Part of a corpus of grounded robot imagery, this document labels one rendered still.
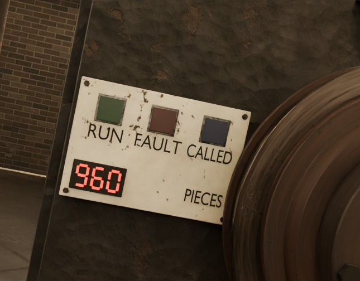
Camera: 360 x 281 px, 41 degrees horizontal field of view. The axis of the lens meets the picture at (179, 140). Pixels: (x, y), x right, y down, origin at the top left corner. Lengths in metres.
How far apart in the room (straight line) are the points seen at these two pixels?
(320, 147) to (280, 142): 0.05
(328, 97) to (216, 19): 0.23
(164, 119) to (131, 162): 0.08
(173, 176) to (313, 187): 0.23
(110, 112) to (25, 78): 6.16
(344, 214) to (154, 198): 0.30
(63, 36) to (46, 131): 1.31
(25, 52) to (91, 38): 6.14
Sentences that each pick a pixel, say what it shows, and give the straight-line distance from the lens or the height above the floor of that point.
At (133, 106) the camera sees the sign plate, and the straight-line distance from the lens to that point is 0.72.
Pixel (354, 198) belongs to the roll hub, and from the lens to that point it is 0.57.
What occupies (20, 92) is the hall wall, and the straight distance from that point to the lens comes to 6.87.
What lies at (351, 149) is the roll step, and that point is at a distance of 0.61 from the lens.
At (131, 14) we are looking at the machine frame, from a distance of 0.75.
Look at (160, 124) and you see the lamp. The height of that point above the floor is 1.19.
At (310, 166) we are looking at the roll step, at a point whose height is 1.18.
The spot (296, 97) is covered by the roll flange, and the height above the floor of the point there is 1.27.
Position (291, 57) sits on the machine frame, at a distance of 0.78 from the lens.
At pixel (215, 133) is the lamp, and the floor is 1.20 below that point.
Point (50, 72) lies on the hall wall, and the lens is 6.80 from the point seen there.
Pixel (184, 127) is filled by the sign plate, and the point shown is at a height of 1.20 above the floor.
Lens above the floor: 1.21
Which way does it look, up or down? 3 degrees down
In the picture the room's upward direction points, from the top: 12 degrees clockwise
